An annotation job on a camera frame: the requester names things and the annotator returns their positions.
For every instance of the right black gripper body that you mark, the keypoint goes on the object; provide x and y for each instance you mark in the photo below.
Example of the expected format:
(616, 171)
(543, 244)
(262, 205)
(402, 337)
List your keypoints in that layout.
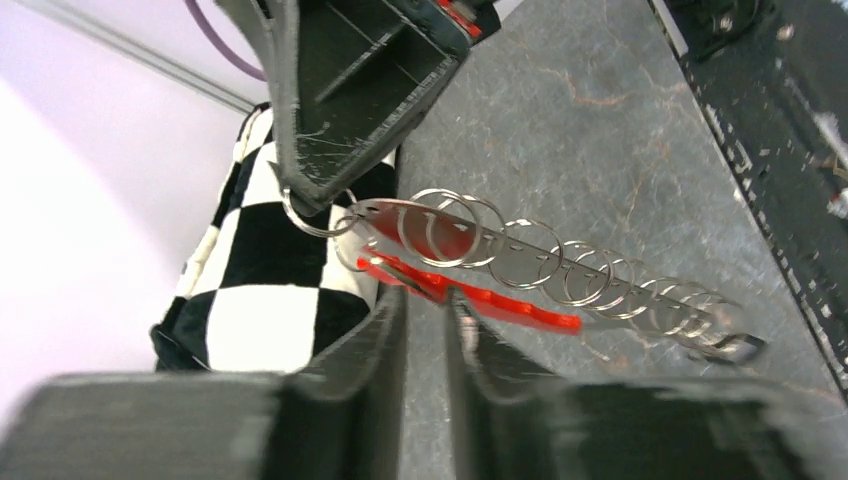
(464, 16)

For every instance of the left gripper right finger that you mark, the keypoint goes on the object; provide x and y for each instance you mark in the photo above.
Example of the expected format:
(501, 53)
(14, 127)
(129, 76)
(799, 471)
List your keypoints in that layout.
(512, 418)

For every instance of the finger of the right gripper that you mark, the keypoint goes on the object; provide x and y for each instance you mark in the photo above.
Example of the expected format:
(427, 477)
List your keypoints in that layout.
(348, 81)

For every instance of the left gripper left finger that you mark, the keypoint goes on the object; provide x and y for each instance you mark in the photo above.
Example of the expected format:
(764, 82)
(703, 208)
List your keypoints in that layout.
(339, 417)

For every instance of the red grey keyring holder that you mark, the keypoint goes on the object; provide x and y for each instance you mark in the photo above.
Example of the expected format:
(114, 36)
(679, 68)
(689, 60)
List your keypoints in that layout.
(440, 243)

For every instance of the black white checkered pillow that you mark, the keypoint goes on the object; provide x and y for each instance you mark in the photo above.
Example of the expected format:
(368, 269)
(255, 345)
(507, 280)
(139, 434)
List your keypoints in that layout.
(258, 293)

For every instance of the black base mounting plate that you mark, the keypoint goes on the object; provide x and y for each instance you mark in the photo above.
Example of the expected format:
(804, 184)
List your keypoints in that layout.
(771, 80)

